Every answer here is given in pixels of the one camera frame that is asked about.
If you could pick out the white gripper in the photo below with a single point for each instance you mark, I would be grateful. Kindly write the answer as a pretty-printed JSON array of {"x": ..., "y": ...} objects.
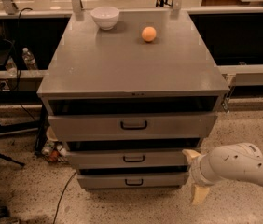
[{"x": 197, "y": 171}]

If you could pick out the grey drawer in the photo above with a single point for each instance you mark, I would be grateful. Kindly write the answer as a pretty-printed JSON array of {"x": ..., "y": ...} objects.
[
  {"x": 128, "y": 158},
  {"x": 132, "y": 181},
  {"x": 132, "y": 127}
]

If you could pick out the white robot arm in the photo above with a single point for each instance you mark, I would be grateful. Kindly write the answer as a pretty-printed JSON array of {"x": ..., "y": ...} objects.
[{"x": 240, "y": 162}]

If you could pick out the grey top drawer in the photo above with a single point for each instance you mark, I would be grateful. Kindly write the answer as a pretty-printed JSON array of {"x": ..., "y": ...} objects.
[{"x": 132, "y": 127}]

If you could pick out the grey bottom drawer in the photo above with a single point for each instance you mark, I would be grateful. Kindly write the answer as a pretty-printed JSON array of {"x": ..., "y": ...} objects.
[{"x": 132, "y": 181}]

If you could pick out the grey metal drawer cabinet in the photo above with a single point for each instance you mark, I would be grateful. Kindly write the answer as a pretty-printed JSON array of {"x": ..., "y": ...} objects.
[{"x": 115, "y": 72}]

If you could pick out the clutter pile beside cabinet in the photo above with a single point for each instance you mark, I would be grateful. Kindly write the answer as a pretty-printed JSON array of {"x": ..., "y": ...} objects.
[{"x": 53, "y": 150}]

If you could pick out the orange fruit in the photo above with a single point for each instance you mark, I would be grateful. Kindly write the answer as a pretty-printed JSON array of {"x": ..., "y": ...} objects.
[{"x": 149, "y": 34}]

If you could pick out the white ceramic bowl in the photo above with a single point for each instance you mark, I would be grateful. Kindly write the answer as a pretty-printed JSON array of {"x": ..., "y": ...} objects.
[{"x": 105, "y": 17}]

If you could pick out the black tripod leg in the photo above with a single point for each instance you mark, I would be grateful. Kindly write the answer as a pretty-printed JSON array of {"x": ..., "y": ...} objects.
[{"x": 6, "y": 158}]

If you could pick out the clear plastic water bottle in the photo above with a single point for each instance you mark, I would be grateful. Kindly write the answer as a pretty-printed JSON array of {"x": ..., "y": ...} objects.
[{"x": 29, "y": 59}]

